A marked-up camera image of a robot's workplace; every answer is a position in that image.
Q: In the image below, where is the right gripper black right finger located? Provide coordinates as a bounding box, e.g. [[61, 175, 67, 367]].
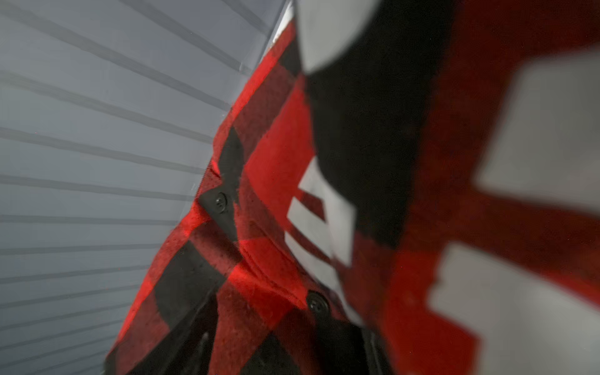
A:
[[361, 328, 394, 375]]

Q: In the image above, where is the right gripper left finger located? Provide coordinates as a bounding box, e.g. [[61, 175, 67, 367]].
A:
[[126, 292, 218, 374]]

